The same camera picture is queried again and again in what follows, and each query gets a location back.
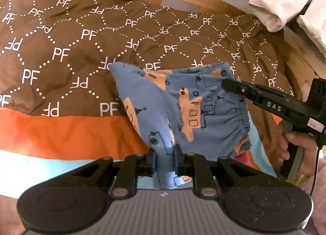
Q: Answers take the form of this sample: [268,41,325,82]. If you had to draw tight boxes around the brown patterned blanket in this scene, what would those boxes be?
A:
[0,0,316,200]

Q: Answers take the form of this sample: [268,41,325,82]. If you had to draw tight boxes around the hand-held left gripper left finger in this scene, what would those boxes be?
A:
[68,150,157,198]

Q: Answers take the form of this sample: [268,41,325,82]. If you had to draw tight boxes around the black cable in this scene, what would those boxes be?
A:
[309,146,323,196]

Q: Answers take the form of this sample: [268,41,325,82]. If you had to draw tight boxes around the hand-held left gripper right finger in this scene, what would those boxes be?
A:
[174,145,258,198]

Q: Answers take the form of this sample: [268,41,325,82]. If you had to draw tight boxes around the blue printed pants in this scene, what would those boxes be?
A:
[110,61,253,190]

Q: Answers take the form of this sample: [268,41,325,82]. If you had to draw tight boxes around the person's right hand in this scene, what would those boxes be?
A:
[276,120,323,178]

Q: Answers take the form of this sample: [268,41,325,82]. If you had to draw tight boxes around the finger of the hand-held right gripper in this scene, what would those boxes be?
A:
[222,78,258,99]

